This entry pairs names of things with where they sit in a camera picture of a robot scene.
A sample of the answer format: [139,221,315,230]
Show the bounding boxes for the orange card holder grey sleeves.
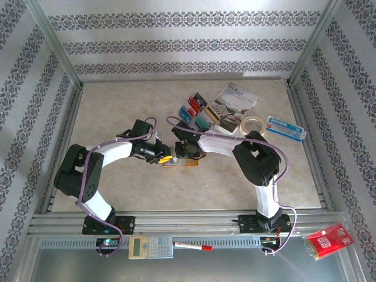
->
[162,155,201,169]

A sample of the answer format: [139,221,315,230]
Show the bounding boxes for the teal card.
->
[193,113,212,132]

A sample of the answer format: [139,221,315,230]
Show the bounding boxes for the blue card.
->
[178,106,195,126]

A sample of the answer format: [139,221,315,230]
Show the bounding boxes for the white red card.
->
[182,102,198,118]

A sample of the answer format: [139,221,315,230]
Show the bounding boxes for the gold card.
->
[204,105,221,123]

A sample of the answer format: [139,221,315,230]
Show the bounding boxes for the black card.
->
[193,92,209,108]

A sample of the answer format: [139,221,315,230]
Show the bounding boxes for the beige masking tape roll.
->
[239,115,267,137]

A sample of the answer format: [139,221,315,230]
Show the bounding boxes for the photo print brochure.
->
[210,83,260,135]

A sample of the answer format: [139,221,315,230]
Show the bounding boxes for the beige grey calculator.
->
[127,234,174,260]

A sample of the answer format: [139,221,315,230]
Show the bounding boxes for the white red marker pen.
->
[173,241,213,252]

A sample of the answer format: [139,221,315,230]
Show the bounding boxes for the blue white flat packet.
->
[266,116,308,143]

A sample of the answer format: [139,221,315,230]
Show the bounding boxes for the left control board with lights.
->
[96,237,122,250]

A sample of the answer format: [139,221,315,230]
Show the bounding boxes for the grey metal shelf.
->
[29,248,353,282]

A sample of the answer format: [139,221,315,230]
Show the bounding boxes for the red packet in clear wrap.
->
[302,222,355,262]

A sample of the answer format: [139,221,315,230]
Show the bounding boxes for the aluminium mounting rail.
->
[28,210,349,237]

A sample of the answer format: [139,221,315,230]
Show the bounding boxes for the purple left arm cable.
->
[75,116,157,257]

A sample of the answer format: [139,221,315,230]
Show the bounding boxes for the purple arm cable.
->
[75,116,157,257]
[166,116,297,256]

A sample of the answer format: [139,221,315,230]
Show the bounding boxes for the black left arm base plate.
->
[82,216,136,236]

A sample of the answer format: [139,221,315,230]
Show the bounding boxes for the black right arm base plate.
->
[238,214,293,235]

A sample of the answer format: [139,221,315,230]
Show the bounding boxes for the aluminium side rail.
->
[40,85,85,214]
[286,83,335,212]

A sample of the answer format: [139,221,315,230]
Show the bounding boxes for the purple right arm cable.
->
[166,116,297,256]

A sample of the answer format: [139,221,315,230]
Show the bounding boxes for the right control board with wires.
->
[260,236,281,250]

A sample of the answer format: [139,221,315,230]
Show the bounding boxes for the grey slotted cable duct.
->
[38,236,265,250]

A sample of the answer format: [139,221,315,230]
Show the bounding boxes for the aluminium frame post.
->
[25,0,85,88]
[287,0,344,88]

